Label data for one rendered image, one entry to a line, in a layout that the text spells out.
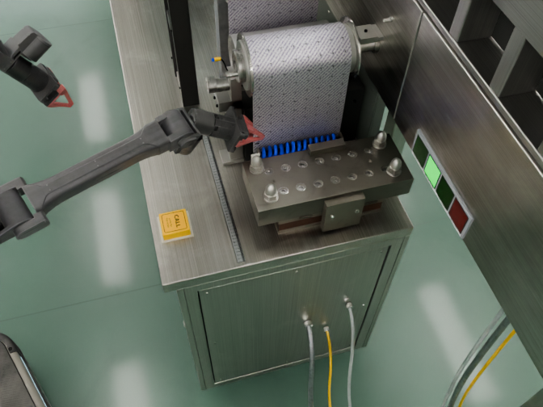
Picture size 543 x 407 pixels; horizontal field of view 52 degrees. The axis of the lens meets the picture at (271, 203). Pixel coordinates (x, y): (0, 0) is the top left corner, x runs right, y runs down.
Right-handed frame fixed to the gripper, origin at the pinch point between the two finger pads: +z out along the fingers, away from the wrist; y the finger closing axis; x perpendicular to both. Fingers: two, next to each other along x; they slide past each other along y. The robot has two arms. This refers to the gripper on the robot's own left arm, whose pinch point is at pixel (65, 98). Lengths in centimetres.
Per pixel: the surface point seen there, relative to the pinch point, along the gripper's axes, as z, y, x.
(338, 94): 15, -52, -50
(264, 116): 9, -45, -34
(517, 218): -4, -105, -50
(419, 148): 13, -77, -52
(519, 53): -19, -90, -67
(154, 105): 24.7, -2.0, -13.7
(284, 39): -3, -42, -49
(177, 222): 13.7, -44.9, 0.7
